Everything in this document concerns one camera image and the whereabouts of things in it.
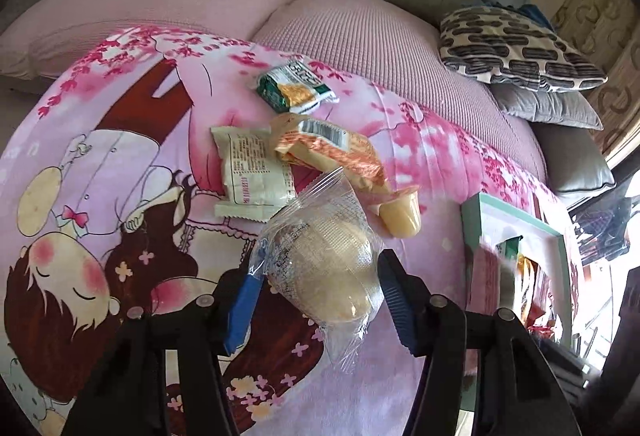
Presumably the yellow jelly cup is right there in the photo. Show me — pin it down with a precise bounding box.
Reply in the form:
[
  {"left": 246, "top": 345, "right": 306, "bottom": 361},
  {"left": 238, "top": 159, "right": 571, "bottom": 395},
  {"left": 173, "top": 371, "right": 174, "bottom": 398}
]
[{"left": 378, "top": 186, "right": 422, "bottom": 239}]

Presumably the clear bag yellow bread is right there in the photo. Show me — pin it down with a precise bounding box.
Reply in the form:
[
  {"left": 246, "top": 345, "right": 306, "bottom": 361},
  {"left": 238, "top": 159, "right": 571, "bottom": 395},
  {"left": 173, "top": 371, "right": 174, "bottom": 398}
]
[{"left": 248, "top": 167, "right": 384, "bottom": 372}]

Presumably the cream white snack packet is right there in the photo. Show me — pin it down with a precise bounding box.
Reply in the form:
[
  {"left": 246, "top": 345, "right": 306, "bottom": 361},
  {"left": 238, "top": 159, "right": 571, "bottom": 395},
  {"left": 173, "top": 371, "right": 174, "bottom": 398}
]
[{"left": 210, "top": 126, "right": 296, "bottom": 223}]

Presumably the orange gold long snack packet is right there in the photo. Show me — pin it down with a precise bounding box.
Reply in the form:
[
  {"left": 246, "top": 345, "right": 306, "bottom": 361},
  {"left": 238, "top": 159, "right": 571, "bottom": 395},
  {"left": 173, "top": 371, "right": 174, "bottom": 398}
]
[{"left": 268, "top": 112, "right": 393, "bottom": 195}]

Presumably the pink snack packet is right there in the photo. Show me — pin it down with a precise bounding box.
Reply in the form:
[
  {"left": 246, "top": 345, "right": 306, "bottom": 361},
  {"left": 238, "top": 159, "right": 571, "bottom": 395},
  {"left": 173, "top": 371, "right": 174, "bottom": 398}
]
[{"left": 466, "top": 245, "right": 500, "bottom": 315}]

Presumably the green mung bean cake packet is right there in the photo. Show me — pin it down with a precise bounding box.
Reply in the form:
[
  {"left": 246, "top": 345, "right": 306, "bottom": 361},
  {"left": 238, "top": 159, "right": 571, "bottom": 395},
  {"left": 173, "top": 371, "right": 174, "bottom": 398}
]
[{"left": 496, "top": 236, "right": 523, "bottom": 265}]

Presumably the white tray green rim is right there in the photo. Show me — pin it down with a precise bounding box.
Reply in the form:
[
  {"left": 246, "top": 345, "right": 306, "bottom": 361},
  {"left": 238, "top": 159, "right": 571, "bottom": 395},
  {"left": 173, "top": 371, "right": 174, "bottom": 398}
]
[{"left": 459, "top": 191, "right": 574, "bottom": 436}]

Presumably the grey pillow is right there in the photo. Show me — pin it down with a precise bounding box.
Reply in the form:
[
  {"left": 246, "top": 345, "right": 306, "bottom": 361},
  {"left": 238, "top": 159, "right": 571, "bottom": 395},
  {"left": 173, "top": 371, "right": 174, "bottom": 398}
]
[{"left": 489, "top": 84, "right": 603, "bottom": 131}]

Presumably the green white small snack packet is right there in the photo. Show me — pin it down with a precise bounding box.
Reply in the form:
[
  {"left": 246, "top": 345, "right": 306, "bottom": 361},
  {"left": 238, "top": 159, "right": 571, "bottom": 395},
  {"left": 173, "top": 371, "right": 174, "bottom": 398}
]
[{"left": 256, "top": 60, "right": 340, "bottom": 115}]

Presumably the black white patterned pillow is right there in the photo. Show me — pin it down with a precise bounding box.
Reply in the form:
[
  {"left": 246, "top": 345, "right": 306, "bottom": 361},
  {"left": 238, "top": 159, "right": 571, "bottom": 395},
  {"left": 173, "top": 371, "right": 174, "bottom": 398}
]
[{"left": 439, "top": 6, "right": 608, "bottom": 93}]

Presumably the pink checked sofa cover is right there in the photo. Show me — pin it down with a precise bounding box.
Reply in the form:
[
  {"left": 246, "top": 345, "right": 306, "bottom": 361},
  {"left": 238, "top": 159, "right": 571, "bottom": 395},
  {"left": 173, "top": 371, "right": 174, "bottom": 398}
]
[{"left": 1, "top": 0, "right": 547, "bottom": 178}]

